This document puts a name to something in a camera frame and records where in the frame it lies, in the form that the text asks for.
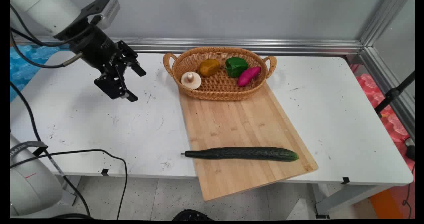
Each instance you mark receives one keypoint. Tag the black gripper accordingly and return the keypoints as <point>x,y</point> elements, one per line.
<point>96,50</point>

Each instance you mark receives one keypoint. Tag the dark green cucumber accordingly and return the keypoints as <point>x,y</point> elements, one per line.
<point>241,153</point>

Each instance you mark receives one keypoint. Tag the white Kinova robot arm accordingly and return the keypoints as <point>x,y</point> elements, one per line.
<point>39,9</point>

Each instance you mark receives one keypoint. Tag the beige toy mushroom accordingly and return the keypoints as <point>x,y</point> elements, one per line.
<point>191,80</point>

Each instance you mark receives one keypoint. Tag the yellow toy pepper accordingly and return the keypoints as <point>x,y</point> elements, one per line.
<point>209,67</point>

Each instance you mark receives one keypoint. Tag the woven wicker basket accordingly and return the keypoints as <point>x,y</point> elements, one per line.
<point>218,86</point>

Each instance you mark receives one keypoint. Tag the black tape piece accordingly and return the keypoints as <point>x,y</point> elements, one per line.
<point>105,172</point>
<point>345,180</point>

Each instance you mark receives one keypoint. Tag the blue foam mat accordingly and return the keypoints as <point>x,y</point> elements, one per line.
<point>23,68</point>

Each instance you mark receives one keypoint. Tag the green toy bell pepper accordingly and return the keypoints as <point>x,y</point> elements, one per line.
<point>236,67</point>

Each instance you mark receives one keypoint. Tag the magenta toy sweet potato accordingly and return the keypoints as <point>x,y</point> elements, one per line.
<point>248,75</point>

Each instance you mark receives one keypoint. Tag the bamboo cutting board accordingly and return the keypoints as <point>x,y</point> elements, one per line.
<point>238,124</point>

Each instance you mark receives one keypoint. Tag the grey table leg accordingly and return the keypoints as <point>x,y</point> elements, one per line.
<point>68,192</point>

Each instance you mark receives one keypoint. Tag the black round object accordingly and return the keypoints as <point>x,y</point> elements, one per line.
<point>192,215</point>

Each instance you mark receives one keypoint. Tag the black tripod stand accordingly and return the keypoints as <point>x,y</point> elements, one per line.
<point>392,94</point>

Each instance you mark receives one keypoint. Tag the red foam mat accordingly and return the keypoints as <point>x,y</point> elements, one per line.
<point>396,124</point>

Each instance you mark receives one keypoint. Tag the black power adapter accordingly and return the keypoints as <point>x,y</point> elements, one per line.
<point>410,153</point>

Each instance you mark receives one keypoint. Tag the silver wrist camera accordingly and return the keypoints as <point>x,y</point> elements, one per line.
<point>111,10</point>

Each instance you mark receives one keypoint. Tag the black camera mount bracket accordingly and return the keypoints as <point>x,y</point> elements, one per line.
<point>82,17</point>

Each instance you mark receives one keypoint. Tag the horizontal aluminium frame rail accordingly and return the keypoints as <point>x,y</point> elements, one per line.
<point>265,46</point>

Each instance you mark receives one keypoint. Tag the grey table leg frame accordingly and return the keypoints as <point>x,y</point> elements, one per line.
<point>344,197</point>

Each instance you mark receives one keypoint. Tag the aluminium side frame rail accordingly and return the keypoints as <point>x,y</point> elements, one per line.
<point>387,81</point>

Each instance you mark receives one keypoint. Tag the upright aluminium frame post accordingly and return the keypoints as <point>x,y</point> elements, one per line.
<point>386,17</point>

